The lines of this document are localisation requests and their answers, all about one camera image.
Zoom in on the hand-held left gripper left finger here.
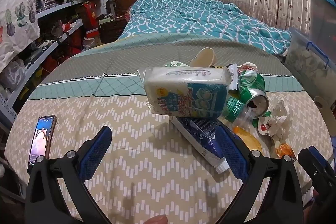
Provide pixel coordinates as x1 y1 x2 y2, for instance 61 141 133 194
24 126 113 224

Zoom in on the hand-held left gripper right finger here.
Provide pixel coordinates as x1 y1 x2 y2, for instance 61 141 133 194
216 125 305 224

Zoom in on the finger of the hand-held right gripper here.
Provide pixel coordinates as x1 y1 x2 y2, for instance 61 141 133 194
297 146 336 198

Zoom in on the yellow box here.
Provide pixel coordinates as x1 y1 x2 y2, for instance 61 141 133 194
233 126 264 154

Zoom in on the clear plastic bottle green label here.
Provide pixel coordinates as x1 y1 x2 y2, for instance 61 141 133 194
232 106 271 130

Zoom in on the dark blue packet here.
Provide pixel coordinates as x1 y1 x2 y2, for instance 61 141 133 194
169 115 246 174

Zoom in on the white orange snack wrapper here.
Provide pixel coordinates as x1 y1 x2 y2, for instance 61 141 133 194
256 119 296 159

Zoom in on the plain white paper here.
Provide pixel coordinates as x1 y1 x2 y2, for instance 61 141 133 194
268 98 293 135

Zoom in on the crushed green can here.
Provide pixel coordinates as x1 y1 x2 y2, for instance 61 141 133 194
222 70 270 123

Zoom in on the brown paper bag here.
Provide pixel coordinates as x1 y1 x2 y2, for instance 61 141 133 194
314 95 336 119

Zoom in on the silver foil packet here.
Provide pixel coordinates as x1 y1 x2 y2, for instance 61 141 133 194
227 63 239 92

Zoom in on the white blue tissue pack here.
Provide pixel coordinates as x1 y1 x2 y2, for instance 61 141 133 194
137 66 234 119

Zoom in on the white paper red print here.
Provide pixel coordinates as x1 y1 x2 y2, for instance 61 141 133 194
236 63 259 73

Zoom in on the beige paper cup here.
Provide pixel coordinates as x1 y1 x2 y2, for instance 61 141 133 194
189 47 218 67

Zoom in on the person's left hand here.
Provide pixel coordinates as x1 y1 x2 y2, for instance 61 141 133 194
144 214 168 224

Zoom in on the smartphone in brown case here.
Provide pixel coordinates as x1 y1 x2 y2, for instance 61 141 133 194
27 114 58 174

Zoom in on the grey plastic bag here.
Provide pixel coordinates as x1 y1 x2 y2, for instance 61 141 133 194
0 60 25 90

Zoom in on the dark wicker cabinet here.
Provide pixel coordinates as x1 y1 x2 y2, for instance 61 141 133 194
98 14 129 43

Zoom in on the teal patterned quilt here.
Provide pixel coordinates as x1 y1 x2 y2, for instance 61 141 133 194
117 0 292 56

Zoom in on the red gift bag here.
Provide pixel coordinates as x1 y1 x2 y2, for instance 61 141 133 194
80 2 99 30

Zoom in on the grey metal shelf rack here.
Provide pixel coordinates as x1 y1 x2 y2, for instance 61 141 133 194
0 0 87 119

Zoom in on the storage box teal lid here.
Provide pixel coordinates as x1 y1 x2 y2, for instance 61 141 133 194
307 0 336 43

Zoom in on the clear storage box blue handle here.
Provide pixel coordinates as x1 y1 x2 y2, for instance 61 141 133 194
285 27 336 98

